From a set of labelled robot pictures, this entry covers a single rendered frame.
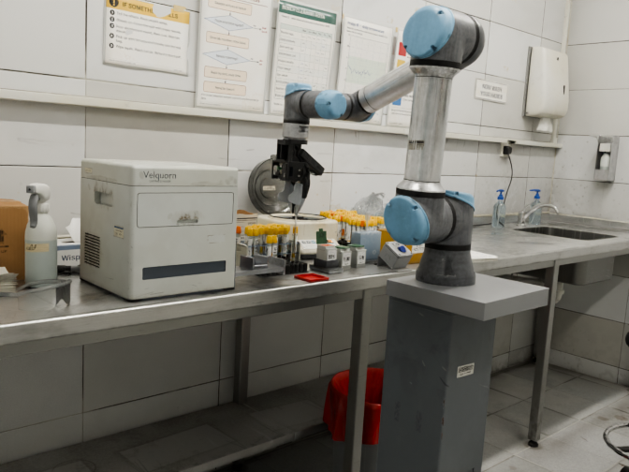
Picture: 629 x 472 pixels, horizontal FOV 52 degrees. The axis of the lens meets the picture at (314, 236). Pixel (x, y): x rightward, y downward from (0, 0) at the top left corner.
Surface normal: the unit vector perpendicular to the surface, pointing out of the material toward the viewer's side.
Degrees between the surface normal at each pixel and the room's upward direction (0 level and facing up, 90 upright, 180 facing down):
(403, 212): 98
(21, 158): 90
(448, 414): 90
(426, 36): 83
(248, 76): 92
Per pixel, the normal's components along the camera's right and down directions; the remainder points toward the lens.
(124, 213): -0.74, 0.05
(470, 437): 0.67, 0.14
